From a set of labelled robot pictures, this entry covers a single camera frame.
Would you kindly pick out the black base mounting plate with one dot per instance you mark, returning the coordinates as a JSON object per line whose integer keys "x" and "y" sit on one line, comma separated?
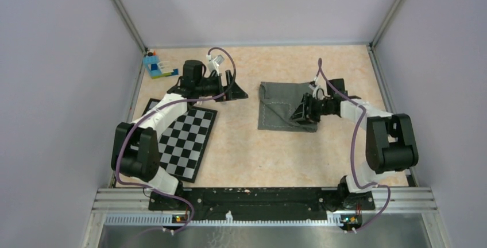
{"x": 263, "y": 204}

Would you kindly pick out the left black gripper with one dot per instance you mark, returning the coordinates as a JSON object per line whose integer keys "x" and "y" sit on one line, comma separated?
{"x": 233, "y": 92}

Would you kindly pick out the grey cloth napkin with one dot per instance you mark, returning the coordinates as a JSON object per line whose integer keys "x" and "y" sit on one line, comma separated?
{"x": 278, "y": 101}

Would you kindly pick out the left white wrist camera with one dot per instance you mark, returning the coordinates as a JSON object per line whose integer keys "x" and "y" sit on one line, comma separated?
{"x": 214, "y": 62}

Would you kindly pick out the grey slotted cable duct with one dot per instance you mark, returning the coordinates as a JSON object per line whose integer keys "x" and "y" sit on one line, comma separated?
{"x": 168, "y": 220}

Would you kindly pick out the black white checkerboard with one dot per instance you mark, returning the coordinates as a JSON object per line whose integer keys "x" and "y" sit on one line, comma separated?
{"x": 181, "y": 146}

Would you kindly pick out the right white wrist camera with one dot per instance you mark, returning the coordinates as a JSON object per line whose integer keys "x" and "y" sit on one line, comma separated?
{"x": 317, "y": 91}

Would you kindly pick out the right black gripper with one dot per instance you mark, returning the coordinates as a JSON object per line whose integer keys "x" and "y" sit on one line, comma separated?
{"x": 302, "y": 113}

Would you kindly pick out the colourful toy brick block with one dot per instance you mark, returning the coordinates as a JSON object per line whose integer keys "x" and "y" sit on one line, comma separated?
{"x": 157, "y": 68}

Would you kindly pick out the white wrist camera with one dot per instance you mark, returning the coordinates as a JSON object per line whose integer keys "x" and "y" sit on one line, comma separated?
{"x": 214, "y": 62}
{"x": 317, "y": 91}

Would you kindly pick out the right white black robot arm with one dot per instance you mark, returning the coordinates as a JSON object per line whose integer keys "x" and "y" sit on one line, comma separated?
{"x": 382, "y": 143}

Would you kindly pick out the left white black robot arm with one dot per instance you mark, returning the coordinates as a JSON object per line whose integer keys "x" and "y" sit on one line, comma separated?
{"x": 136, "y": 144}

